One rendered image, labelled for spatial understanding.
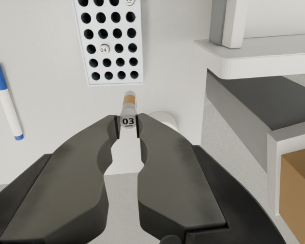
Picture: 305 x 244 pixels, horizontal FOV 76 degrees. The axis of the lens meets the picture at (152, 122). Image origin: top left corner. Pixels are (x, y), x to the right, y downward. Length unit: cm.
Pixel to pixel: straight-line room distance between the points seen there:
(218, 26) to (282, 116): 46
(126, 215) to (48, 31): 172
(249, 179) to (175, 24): 162
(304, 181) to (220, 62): 36
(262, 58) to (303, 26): 14
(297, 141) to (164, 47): 36
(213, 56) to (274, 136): 35
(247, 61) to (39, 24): 28
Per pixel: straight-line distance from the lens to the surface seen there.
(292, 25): 31
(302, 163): 52
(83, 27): 30
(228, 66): 18
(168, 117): 35
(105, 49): 28
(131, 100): 15
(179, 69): 34
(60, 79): 36
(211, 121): 134
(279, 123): 62
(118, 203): 178
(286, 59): 20
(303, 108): 69
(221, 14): 23
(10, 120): 42
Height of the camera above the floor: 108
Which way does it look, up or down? 60 degrees down
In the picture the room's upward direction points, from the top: 172 degrees clockwise
